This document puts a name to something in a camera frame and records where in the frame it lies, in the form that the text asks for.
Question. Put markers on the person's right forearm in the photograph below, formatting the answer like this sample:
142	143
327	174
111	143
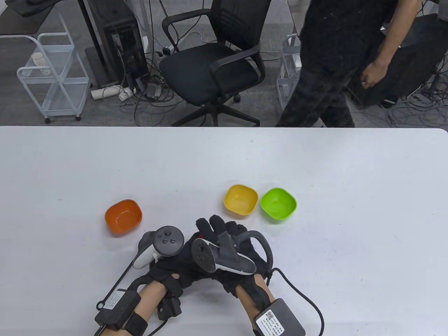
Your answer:
250	297

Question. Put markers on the grey desk leg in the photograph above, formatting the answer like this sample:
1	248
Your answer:
92	35

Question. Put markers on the dark desk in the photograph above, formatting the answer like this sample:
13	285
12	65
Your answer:
21	24

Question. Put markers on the orange plastic dish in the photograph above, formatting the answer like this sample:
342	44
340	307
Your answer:
123	217

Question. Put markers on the white plug adapter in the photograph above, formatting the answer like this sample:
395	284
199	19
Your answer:
123	95

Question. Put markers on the grey motion controller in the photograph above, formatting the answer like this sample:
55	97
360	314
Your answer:
168	241
227	259

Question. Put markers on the white paper cup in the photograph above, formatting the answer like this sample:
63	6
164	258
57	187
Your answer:
38	59

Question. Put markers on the person's right hand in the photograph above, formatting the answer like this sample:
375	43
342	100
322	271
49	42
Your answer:
217	224

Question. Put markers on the person's left forearm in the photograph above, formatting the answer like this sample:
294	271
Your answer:
150	301

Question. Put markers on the white tube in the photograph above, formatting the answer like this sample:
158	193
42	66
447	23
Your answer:
105	92

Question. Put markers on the green plastic dish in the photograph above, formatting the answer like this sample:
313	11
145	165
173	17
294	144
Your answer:
278	204

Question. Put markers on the person's left hand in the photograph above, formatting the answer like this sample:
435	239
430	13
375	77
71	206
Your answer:
175	269

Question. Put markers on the black bag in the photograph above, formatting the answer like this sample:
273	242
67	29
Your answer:
31	6

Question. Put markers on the black office chair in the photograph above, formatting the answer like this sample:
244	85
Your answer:
206	73

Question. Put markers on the yellow plastic dish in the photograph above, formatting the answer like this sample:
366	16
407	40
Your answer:
240	201

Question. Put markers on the small brown table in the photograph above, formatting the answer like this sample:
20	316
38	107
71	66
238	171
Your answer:
295	14

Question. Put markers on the black computer tower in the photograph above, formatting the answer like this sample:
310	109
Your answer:
119	35
416	59

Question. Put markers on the black wrist sensor box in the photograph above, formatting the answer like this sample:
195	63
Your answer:
280	320
119	308

